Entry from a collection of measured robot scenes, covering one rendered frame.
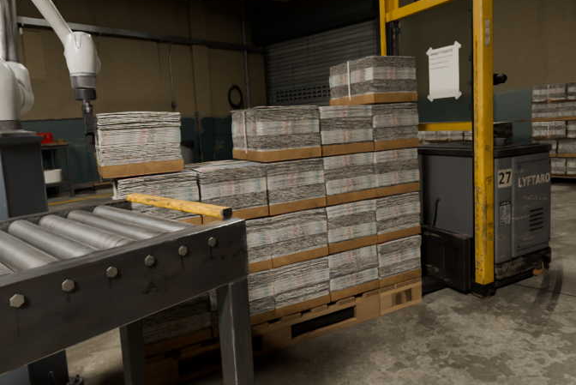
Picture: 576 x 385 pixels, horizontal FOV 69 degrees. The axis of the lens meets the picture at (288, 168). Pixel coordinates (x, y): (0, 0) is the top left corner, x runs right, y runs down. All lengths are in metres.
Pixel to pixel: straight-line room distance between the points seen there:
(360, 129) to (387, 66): 0.34
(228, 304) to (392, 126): 1.46
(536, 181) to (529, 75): 5.29
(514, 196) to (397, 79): 0.98
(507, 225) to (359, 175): 0.95
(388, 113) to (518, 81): 5.99
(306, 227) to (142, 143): 0.78
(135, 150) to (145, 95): 7.54
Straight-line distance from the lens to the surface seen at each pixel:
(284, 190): 1.81
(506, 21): 8.17
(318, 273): 1.97
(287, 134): 1.80
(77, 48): 1.75
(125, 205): 1.28
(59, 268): 0.71
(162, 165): 1.62
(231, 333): 0.92
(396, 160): 2.16
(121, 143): 1.60
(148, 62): 9.29
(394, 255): 2.24
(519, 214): 2.69
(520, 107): 7.97
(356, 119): 2.03
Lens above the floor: 0.99
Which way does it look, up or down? 6 degrees down
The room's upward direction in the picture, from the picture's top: 3 degrees counter-clockwise
